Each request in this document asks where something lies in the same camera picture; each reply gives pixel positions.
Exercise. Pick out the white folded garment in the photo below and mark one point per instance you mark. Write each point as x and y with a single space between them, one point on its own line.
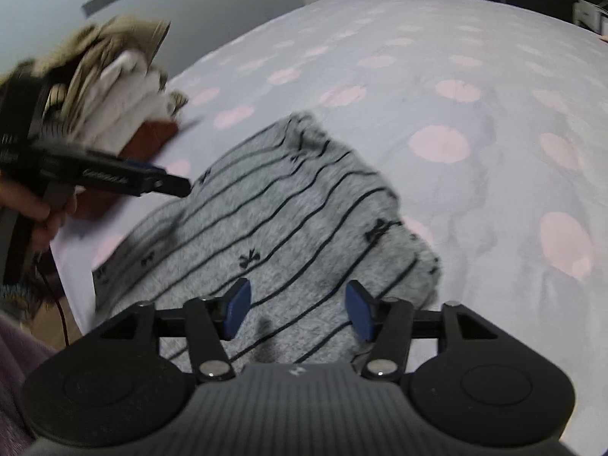
128 93

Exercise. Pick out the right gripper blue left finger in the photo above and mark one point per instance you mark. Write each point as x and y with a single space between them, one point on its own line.
209 323

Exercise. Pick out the person left hand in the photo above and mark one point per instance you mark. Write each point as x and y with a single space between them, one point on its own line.
48 221

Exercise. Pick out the white bedside table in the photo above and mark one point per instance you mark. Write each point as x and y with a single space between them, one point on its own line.
591 15

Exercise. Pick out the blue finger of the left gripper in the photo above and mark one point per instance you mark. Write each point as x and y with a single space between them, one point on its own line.
104 171

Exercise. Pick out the rust brown folded garment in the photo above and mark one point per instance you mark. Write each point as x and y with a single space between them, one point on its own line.
148 141

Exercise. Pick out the polka dot bed sheet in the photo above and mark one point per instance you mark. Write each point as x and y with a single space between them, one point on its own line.
488 121

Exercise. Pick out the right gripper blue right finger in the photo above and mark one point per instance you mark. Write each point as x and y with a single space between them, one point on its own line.
386 326

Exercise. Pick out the grey striped pyjama pants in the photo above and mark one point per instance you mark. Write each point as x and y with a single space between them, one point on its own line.
296 213

